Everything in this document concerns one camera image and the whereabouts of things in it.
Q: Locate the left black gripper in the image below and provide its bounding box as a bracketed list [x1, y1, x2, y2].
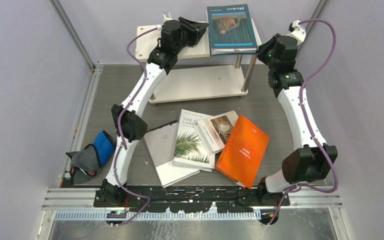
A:
[174, 17, 210, 55]

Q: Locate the teal Humor book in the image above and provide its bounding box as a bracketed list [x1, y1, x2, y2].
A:
[206, 4, 258, 56]

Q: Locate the orange book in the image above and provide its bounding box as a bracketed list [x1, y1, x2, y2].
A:
[215, 115, 270, 189]

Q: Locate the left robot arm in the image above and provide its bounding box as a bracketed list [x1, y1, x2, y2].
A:
[94, 17, 209, 207]

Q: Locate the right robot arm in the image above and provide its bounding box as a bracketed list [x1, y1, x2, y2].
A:
[256, 30, 338, 206]

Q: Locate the white two-tier shelf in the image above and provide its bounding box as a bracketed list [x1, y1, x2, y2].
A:
[135, 30, 256, 104]

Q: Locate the white coffee cover book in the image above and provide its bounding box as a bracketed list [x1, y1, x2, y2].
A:
[194, 110, 239, 155]

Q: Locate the grey white notebook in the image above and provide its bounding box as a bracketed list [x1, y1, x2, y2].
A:
[143, 120, 200, 188]

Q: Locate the white palm leaf book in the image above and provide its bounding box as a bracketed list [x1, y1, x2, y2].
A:
[173, 109, 215, 172]

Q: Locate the blue grey cloth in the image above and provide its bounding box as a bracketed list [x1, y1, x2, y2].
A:
[65, 130, 116, 185]

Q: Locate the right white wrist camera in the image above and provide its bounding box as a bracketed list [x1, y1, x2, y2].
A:
[286, 20, 307, 46]

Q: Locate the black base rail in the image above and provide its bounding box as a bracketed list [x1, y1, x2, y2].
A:
[93, 185, 290, 213]

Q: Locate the white slotted cable duct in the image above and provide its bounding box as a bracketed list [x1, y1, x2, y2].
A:
[54, 209, 261, 222]

